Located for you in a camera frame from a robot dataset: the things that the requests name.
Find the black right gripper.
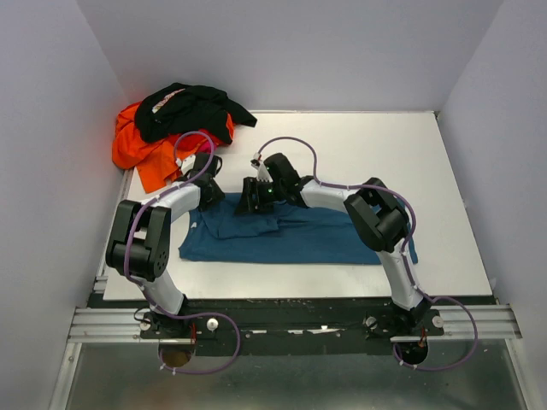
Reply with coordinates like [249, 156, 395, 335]
[233, 178, 285, 217]

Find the teal blue t shirt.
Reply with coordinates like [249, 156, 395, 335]
[178, 191, 420, 266]

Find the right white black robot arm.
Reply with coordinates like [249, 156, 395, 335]
[235, 153, 431, 335]

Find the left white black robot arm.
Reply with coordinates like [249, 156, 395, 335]
[105, 153, 225, 337]

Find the magenta pink t shirt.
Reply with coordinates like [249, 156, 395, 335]
[197, 141, 214, 154]

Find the red t shirt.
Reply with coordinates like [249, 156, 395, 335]
[176, 130, 216, 156]

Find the orange t shirt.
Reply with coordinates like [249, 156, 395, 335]
[112, 103, 240, 193]

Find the black t shirt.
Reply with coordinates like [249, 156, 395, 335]
[134, 83, 257, 145]

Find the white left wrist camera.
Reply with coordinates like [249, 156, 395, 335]
[176, 155, 196, 173]

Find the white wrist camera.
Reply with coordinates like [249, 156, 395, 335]
[176, 155, 196, 173]
[250, 159, 272, 183]

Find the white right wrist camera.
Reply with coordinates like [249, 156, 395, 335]
[250, 159, 272, 183]

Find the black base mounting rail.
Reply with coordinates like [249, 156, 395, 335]
[98, 297, 496, 359]

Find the aluminium frame rail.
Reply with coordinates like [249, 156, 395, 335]
[68, 305, 522, 344]

